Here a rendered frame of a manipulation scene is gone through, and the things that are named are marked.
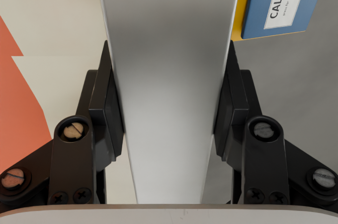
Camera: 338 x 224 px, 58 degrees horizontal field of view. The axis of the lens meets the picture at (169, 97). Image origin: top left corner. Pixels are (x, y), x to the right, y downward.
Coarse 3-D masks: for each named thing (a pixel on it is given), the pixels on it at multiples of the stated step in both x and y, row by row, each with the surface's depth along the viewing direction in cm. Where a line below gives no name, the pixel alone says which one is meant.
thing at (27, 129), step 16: (0, 64) 14; (0, 80) 15; (16, 80) 15; (0, 96) 16; (16, 96) 16; (32, 96) 16; (0, 112) 17; (16, 112) 17; (32, 112) 17; (0, 128) 18; (16, 128) 18; (32, 128) 18; (48, 128) 18; (0, 144) 19; (16, 144) 19; (32, 144) 19; (0, 160) 21; (16, 160) 21
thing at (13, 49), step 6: (0, 18) 13; (0, 24) 13; (0, 30) 13; (6, 30) 13; (0, 36) 13; (6, 36) 13; (12, 36) 13; (0, 42) 14; (6, 42) 14; (12, 42) 14; (0, 48) 14; (6, 48) 14; (12, 48) 14; (18, 48) 14; (0, 54) 14; (6, 54) 14; (12, 54) 14; (18, 54) 14
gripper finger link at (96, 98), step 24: (96, 72) 12; (96, 96) 10; (96, 120) 10; (120, 120) 12; (48, 144) 10; (96, 144) 10; (120, 144) 12; (24, 168) 9; (48, 168) 9; (96, 168) 11; (0, 192) 9; (24, 192) 9
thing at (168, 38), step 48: (144, 0) 8; (192, 0) 8; (144, 48) 9; (192, 48) 9; (144, 96) 11; (192, 96) 11; (144, 144) 13; (192, 144) 13; (144, 192) 17; (192, 192) 17
